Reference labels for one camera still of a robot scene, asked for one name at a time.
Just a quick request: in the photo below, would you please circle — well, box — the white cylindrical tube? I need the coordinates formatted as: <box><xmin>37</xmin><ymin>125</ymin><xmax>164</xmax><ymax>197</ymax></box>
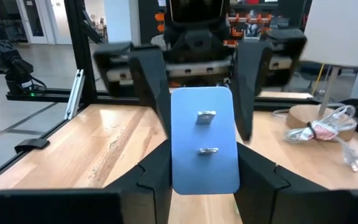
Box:
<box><xmin>286</xmin><ymin>0</ymin><xmax>358</xmax><ymax>142</ymax></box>

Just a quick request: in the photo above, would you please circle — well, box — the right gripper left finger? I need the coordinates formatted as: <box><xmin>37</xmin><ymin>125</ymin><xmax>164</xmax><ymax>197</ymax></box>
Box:
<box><xmin>0</xmin><ymin>138</ymin><xmax>173</xmax><ymax>224</ymax></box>

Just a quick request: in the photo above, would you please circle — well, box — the clear bundled lamp cable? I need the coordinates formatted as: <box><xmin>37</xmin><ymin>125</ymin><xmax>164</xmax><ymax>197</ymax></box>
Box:
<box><xmin>272</xmin><ymin>104</ymin><xmax>358</xmax><ymax>173</ymax></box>

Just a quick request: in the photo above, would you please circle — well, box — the rack with orange parts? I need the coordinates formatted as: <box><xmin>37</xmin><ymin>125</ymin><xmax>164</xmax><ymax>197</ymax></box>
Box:
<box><xmin>154</xmin><ymin>0</ymin><xmax>306</xmax><ymax>47</ymax></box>

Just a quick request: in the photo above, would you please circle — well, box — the blue wall charger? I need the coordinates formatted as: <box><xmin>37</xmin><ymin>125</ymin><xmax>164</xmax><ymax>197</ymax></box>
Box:
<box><xmin>170</xmin><ymin>86</ymin><xmax>241</xmax><ymax>196</ymax></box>

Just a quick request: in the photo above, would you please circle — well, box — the silver metal bracket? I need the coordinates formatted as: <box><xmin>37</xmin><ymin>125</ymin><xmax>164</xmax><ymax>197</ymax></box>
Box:
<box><xmin>63</xmin><ymin>68</ymin><xmax>85</xmax><ymax>121</ymax></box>

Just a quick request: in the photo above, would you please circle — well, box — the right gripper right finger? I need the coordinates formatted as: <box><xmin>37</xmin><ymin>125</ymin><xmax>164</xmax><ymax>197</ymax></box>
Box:
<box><xmin>234</xmin><ymin>141</ymin><xmax>358</xmax><ymax>224</ymax></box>

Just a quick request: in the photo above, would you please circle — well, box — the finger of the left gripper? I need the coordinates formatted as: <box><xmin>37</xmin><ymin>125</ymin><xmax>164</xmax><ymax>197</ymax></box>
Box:
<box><xmin>128</xmin><ymin>48</ymin><xmax>172</xmax><ymax>138</ymax></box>
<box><xmin>231</xmin><ymin>40</ymin><xmax>273</xmax><ymax>142</ymax></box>

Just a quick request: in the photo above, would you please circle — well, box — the black table clamp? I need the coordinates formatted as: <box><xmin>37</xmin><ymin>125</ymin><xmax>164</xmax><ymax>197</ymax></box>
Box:
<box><xmin>14</xmin><ymin>138</ymin><xmax>51</xmax><ymax>154</ymax></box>

